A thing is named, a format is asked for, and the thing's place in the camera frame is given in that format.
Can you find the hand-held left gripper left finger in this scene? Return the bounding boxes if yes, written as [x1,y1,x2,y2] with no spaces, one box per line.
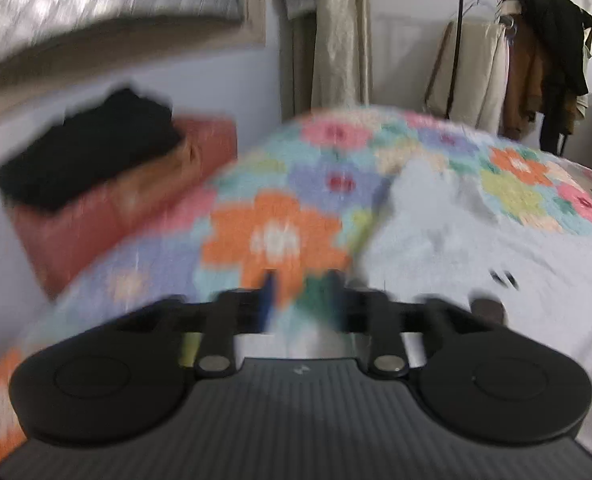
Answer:
[121,272,279,379]

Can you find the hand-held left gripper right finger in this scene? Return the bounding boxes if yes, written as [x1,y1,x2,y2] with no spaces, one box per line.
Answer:
[326,270,507,379]

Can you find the light blue garment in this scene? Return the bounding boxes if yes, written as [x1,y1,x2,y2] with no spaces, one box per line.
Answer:
[273,157,592,463]

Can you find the black folded clothes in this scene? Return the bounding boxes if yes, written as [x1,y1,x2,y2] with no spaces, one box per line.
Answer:
[0,87,185,213]

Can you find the black metal clothes rack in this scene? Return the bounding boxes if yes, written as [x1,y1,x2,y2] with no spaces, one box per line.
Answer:
[444,0,569,157]

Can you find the floral bed quilt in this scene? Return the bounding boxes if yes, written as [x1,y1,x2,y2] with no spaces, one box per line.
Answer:
[0,105,592,467]

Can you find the beige satin curtain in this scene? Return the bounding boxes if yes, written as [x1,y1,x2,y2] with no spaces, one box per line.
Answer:
[276,0,374,117]

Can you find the beige hanging cloth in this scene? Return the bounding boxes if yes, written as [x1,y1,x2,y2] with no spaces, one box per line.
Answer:
[422,19,510,137]

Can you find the brown hanging jacket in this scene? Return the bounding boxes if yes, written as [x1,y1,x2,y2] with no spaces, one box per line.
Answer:
[500,0,579,142]

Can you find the black hanging jacket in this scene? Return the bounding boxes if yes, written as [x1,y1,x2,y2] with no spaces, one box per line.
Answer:
[504,0,592,137]

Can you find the silver quilted window shade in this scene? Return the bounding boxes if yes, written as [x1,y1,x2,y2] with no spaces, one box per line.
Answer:
[0,0,244,68]

